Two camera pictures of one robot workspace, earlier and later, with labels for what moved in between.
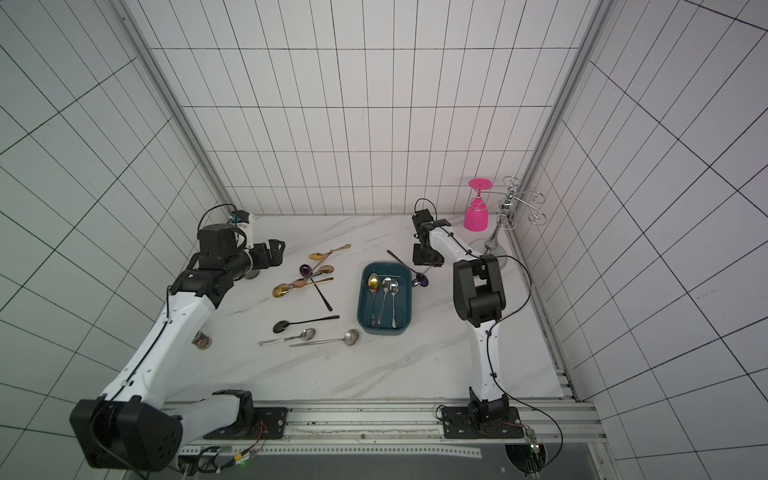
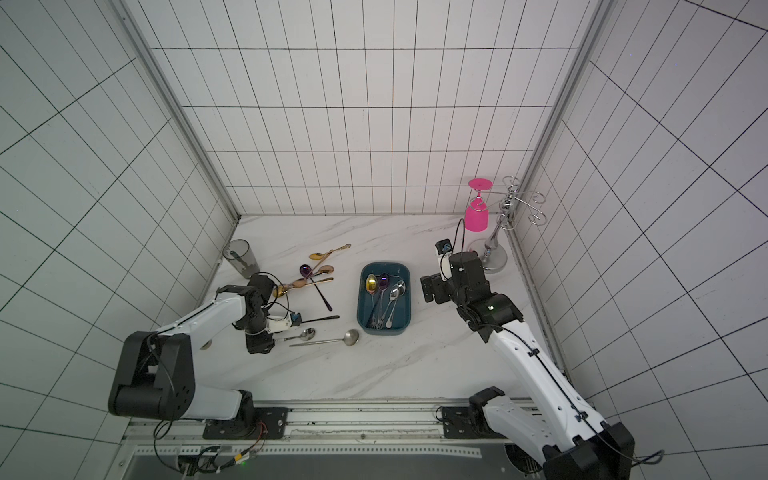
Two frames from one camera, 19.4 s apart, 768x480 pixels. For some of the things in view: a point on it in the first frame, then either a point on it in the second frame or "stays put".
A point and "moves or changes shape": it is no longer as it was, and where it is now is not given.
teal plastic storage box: (400, 271) stays put
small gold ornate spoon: (321, 256) stays put
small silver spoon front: (306, 335) stays put
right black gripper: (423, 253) to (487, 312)
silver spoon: (393, 287) moves or changes shape
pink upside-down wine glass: (476, 213) stays put
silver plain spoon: (386, 282) to (393, 295)
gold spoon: (282, 289) stays put
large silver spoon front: (351, 338) stays put
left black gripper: (276, 255) to (256, 346)
